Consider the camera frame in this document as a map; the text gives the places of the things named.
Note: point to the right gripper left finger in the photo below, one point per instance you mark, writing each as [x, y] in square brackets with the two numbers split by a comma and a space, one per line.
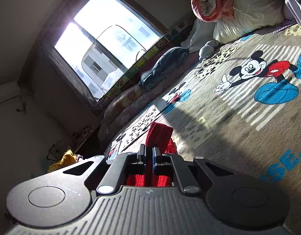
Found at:
[110, 175]

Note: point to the window with frame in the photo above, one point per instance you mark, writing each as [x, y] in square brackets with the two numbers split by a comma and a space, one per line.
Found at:
[92, 43]

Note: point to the small grey plush toy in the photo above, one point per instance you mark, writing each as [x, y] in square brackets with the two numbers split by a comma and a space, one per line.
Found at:
[208, 49]

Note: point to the white cloth by pillow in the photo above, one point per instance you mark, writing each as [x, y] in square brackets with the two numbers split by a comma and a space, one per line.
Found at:
[201, 33]

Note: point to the floral folded mattress pad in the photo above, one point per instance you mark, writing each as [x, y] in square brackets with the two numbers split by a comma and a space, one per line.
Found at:
[128, 104]

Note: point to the yellow knitted garment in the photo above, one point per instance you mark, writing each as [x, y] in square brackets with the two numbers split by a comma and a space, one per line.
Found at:
[68, 159]

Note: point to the Mickey Mouse bed blanket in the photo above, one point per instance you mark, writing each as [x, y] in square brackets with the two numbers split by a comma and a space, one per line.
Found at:
[240, 108]

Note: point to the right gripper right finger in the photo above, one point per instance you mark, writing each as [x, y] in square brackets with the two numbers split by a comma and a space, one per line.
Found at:
[173, 165]

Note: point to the dark blue folded garment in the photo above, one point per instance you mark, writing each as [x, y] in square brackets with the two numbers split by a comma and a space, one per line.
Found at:
[168, 62]

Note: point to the red knitted sweater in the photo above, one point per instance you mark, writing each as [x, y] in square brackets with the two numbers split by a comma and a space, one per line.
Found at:
[158, 142]

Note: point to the cream white pillow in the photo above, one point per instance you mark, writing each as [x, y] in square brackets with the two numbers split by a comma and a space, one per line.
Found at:
[248, 16]

